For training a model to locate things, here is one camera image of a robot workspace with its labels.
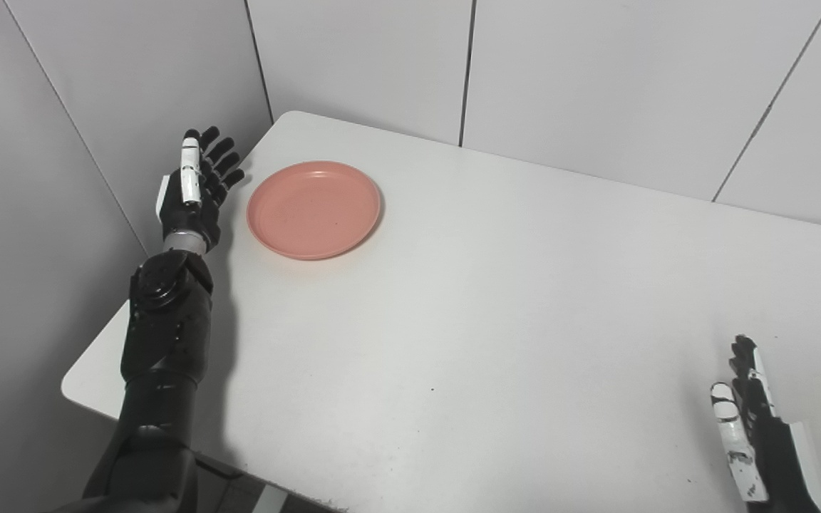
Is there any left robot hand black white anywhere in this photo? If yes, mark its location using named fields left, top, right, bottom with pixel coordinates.
left=156, top=126, right=246, bottom=254

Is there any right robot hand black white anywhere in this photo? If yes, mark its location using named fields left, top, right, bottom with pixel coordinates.
left=710, top=335, right=821, bottom=513

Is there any pink round plate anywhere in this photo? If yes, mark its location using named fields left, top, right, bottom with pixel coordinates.
left=246, top=160, right=383, bottom=261

